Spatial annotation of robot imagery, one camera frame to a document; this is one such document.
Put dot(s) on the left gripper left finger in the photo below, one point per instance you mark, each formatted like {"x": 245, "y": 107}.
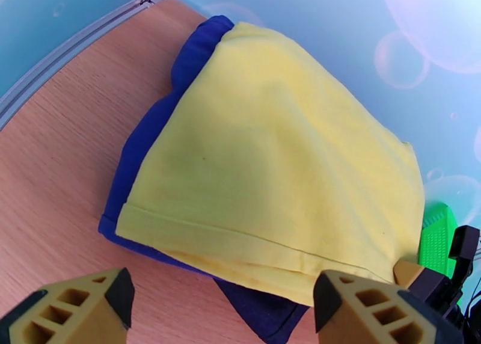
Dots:
{"x": 67, "y": 313}

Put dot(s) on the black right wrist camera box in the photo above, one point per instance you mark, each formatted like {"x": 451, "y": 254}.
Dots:
{"x": 466, "y": 241}

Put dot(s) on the yellow trousers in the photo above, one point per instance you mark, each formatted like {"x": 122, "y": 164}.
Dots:
{"x": 263, "y": 147}

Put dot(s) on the folded dark navy trousers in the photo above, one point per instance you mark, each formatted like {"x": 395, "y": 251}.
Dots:
{"x": 263, "y": 316}

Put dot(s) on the green plastic mesh basket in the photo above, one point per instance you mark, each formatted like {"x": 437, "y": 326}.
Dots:
{"x": 436, "y": 241}

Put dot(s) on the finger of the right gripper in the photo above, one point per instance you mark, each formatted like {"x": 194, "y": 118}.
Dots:
{"x": 428, "y": 283}

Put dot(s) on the aluminium table side rail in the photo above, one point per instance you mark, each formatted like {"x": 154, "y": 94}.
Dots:
{"x": 75, "y": 58}

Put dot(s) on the folded royal blue trousers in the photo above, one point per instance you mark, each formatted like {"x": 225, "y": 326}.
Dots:
{"x": 158, "y": 117}

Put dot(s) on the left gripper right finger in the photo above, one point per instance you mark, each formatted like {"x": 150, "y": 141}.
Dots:
{"x": 375, "y": 313}

